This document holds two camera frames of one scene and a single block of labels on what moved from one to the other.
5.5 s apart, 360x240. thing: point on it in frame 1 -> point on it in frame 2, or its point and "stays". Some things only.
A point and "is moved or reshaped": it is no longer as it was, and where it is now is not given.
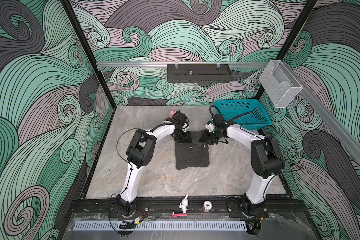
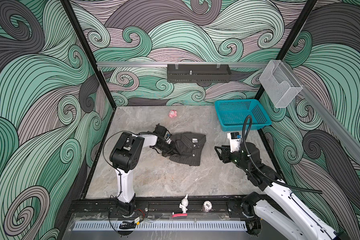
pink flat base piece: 185,214 stays
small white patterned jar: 207,206 stays
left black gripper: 186,139 -> 170,150
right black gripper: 206,138 -> 226,153
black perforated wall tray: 198,73 stays
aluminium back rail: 183,64 stays
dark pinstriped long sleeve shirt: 191,155 is moved or reshaped
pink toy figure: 171,113 stays
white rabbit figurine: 184,204 stays
